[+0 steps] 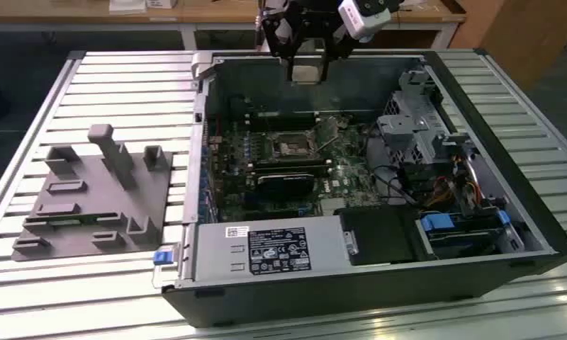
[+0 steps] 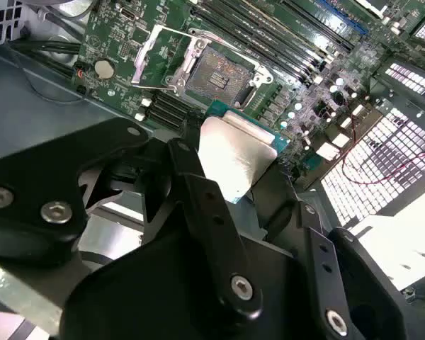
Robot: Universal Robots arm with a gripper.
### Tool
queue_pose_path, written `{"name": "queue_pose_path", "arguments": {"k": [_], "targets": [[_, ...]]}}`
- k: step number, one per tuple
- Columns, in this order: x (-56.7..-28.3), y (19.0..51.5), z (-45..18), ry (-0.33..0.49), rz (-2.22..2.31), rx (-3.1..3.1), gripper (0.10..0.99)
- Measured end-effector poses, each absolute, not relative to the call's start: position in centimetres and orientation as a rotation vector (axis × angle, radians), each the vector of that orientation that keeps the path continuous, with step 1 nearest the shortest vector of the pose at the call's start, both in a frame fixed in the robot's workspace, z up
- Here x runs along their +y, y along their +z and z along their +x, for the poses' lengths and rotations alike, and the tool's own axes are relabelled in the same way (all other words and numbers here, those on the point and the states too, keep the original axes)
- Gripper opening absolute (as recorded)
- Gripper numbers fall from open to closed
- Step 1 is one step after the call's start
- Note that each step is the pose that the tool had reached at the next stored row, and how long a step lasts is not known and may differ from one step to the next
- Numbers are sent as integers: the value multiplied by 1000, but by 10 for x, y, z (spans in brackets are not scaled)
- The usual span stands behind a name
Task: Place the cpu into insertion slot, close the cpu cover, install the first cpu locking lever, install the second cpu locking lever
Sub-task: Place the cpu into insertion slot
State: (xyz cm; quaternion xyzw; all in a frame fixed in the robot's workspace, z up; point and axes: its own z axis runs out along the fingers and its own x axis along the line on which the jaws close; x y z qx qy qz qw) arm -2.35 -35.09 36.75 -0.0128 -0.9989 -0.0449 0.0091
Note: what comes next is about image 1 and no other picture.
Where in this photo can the CPU socket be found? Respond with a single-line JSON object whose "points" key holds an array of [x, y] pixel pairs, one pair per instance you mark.
{"points": [[289, 147]]}

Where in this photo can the grey parts rack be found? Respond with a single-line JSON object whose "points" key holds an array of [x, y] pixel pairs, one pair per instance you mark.
{"points": [[99, 198]]}

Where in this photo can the blue plastic clip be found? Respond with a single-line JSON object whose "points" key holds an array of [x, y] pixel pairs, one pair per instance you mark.
{"points": [[504, 216]]}

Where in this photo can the silver heatsink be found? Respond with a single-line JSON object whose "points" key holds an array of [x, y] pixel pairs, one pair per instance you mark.
{"points": [[334, 206]]}

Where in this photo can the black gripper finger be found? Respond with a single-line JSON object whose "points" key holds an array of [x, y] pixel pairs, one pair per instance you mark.
{"points": [[329, 67], [291, 71]]}

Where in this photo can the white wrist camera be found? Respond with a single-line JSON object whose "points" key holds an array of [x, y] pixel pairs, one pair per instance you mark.
{"points": [[364, 17]]}

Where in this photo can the blue case latch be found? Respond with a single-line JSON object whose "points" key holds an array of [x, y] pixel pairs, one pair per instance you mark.
{"points": [[163, 256]]}

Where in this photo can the black PC case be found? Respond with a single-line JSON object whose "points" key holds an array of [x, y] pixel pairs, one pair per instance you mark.
{"points": [[312, 301]]}

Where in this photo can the black plastic drive cover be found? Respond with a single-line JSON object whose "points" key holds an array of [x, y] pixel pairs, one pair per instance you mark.
{"points": [[384, 237]]}

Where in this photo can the grey power supply unit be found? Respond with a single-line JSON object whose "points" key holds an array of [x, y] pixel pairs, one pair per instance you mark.
{"points": [[218, 255]]}

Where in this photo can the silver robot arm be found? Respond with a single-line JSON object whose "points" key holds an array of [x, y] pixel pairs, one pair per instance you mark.
{"points": [[283, 33]]}

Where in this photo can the white box with black print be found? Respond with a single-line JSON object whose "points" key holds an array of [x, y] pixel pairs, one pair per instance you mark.
{"points": [[163, 3]]}

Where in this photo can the thin metal locking lever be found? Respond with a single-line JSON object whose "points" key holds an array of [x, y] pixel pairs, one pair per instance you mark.
{"points": [[328, 142]]}

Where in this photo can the silver coin cell battery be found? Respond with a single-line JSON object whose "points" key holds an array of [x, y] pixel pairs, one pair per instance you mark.
{"points": [[342, 122]]}

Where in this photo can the metal disk bay cage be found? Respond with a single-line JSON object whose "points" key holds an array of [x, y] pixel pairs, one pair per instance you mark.
{"points": [[402, 131]]}

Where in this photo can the hard disk in blue carrier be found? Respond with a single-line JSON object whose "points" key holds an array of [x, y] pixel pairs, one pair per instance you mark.
{"points": [[437, 223]]}

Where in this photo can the wooden cabinet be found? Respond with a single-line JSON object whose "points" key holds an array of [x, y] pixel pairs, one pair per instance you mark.
{"points": [[525, 35]]}

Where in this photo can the installed RAM stick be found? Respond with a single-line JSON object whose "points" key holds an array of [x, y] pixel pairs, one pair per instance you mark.
{"points": [[293, 169], [293, 161]]}

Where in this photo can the black graphics card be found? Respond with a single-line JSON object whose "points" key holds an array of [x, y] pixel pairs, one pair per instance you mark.
{"points": [[283, 184]]}

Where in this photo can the silver CPU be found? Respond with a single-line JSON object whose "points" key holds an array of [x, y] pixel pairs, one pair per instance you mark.
{"points": [[309, 72]]}

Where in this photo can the green RAM stick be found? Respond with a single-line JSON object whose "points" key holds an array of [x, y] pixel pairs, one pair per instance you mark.
{"points": [[71, 221]]}

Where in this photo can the green motherboard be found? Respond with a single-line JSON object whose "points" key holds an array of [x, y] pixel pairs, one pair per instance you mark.
{"points": [[354, 177]]}

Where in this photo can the wooden desk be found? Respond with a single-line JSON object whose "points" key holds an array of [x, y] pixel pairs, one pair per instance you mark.
{"points": [[75, 16]]}

